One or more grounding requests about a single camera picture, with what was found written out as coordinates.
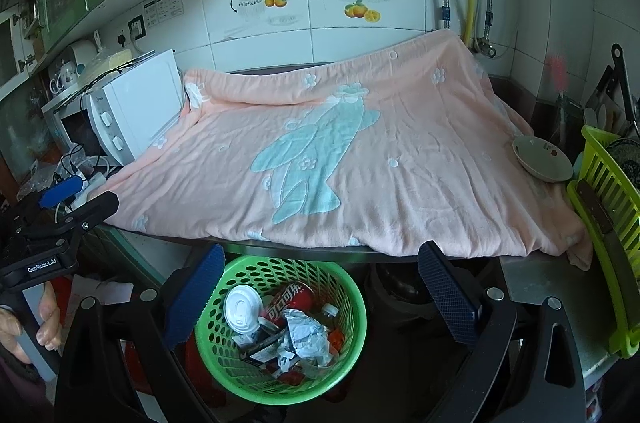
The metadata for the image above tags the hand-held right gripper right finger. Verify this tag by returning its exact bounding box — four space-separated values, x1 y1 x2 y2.
417 240 586 423

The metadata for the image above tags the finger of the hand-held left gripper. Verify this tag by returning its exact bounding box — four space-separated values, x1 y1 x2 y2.
39 177 84 208
57 190 121 236

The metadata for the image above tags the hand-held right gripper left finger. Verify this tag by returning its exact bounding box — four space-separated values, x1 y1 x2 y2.
54 244 226 423

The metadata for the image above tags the white plastic cup lid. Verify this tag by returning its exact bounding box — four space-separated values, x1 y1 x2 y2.
223 285 264 334

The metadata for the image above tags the red soda can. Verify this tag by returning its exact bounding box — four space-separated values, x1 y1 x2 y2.
260 280 316 324

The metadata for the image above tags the green plastic basket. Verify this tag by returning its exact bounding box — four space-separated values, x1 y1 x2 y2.
194 255 367 405

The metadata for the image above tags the person's left hand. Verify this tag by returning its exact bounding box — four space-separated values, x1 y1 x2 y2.
0 284 63 366

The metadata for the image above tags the white power strip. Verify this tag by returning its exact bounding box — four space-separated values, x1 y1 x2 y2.
70 170 108 209

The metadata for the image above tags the silver toaster oven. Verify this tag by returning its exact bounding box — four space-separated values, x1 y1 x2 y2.
41 96 108 164

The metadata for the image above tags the pink blanket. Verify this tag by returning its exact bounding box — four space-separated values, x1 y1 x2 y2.
102 28 596 271

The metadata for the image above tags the white microwave oven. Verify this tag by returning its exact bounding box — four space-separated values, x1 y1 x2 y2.
82 49 185 165

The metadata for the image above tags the white floral teapot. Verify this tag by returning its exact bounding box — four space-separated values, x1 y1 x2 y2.
50 59 81 86

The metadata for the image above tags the bag of yellow sheets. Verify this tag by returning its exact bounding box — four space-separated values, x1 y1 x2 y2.
80 50 136 81

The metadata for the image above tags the white electric kettle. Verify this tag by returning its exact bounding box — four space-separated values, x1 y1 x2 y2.
67 39 98 69

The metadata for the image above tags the ceramic bowl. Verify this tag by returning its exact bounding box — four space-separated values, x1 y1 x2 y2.
511 134 575 183

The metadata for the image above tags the yellow-green dish rack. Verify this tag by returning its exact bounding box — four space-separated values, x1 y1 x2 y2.
566 124 640 360

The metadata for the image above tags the pink brush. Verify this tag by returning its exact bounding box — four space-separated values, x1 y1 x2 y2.
547 53 571 96

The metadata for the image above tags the kitchen knife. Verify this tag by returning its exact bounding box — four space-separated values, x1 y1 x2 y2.
585 64 616 114

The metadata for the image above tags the black frying pan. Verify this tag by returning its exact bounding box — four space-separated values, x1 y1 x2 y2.
610 43 640 154

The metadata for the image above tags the wall label sheet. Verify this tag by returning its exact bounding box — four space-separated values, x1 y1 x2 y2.
144 0 182 29

